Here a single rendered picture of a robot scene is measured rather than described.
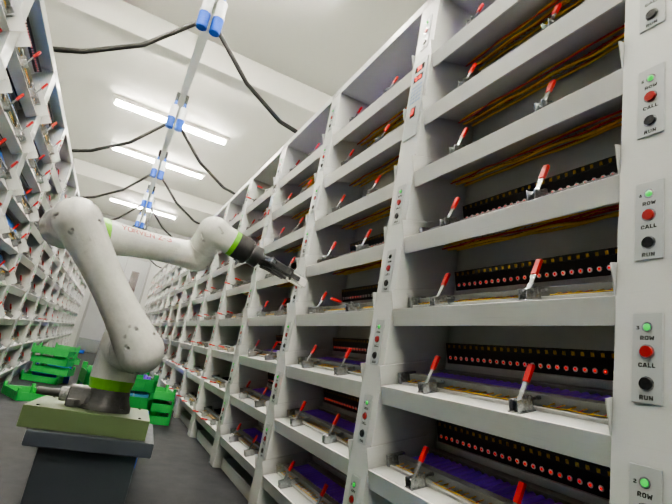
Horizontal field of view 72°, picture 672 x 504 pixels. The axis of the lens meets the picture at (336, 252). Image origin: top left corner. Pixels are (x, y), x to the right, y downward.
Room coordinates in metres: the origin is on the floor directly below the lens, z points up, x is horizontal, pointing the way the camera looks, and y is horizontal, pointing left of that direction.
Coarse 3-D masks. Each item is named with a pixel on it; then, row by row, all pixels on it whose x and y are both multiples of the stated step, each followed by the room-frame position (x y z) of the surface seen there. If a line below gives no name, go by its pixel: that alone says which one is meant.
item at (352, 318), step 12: (360, 300) 1.75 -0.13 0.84; (372, 300) 1.67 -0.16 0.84; (300, 312) 1.86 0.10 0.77; (336, 312) 1.52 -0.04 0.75; (348, 312) 1.44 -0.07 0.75; (360, 312) 1.38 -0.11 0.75; (372, 312) 1.31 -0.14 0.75; (300, 324) 1.82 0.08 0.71; (312, 324) 1.71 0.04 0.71; (324, 324) 1.61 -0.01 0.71; (336, 324) 1.53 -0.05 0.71; (348, 324) 1.45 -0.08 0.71; (360, 324) 1.38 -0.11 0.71
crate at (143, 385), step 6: (84, 366) 2.22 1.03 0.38; (90, 366) 2.06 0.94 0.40; (84, 372) 2.11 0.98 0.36; (90, 372) 2.07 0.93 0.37; (78, 378) 2.21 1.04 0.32; (84, 378) 2.07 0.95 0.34; (138, 378) 2.17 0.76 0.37; (156, 378) 2.22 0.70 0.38; (84, 384) 2.06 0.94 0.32; (138, 384) 2.18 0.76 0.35; (144, 384) 2.19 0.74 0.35; (150, 384) 2.21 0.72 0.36; (156, 384) 2.22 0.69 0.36; (132, 390) 2.17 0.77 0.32; (138, 390) 2.18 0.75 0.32; (144, 390) 2.20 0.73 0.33; (150, 390) 2.21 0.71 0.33
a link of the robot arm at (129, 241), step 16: (112, 224) 1.39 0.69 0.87; (112, 240) 1.39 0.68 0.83; (128, 240) 1.42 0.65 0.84; (144, 240) 1.46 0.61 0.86; (160, 240) 1.49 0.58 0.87; (176, 240) 1.53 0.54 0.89; (128, 256) 1.48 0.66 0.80; (144, 256) 1.49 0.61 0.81; (160, 256) 1.51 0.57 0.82; (176, 256) 1.54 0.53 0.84; (192, 256) 1.56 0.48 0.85; (208, 256) 1.57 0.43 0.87
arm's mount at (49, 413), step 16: (48, 400) 1.48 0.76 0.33; (32, 416) 1.32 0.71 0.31; (48, 416) 1.33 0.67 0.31; (64, 416) 1.34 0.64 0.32; (80, 416) 1.35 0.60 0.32; (96, 416) 1.37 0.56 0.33; (112, 416) 1.38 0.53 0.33; (128, 416) 1.44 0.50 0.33; (144, 416) 1.51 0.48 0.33; (80, 432) 1.36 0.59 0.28; (96, 432) 1.37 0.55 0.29; (112, 432) 1.39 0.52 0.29; (128, 432) 1.40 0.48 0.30; (144, 432) 1.41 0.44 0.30
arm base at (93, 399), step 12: (72, 384) 1.44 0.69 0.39; (60, 396) 1.43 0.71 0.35; (72, 396) 1.43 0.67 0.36; (84, 396) 1.44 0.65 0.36; (96, 396) 1.44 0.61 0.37; (108, 396) 1.44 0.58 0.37; (120, 396) 1.47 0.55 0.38; (84, 408) 1.43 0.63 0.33; (96, 408) 1.42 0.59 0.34; (108, 408) 1.43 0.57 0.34; (120, 408) 1.48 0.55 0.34
